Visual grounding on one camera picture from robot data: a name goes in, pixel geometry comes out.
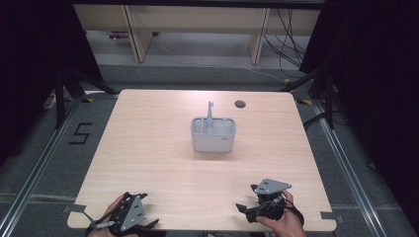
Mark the bundle of black cables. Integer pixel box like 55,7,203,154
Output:
262,8,309,79

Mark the white electric toothbrush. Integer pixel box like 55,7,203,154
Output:
206,100,216,134

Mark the white plastic storage box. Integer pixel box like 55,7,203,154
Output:
190,117,237,154

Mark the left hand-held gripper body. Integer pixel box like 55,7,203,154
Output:
109,192,148,237

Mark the grey cable plug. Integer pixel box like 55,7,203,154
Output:
86,219,116,232

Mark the person's left hand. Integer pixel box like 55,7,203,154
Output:
88,195,138,237

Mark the metal floor rail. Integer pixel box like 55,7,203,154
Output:
311,98,387,237
0,97,85,237

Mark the grey tape piece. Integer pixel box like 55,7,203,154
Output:
62,203,88,214
319,210,346,225

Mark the black tape floor numeral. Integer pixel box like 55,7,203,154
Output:
67,121,94,145

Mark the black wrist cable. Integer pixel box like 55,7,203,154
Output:
282,197,306,227

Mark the white coiled cable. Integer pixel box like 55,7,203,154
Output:
42,93,59,111

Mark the black curtain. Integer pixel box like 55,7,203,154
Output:
299,0,419,231
0,0,105,166

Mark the person's right hand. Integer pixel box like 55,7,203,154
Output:
256,190,308,237

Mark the small dark floor item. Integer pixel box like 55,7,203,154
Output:
108,31,130,41

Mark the thick black floor cable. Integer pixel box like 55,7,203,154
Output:
301,111,330,131

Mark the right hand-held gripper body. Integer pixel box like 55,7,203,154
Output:
253,178,293,221

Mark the wooden shelf unit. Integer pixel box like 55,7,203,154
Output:
72,3,322,65

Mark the black metal stand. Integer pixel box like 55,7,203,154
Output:
53,64,121,130
279,64,338,130

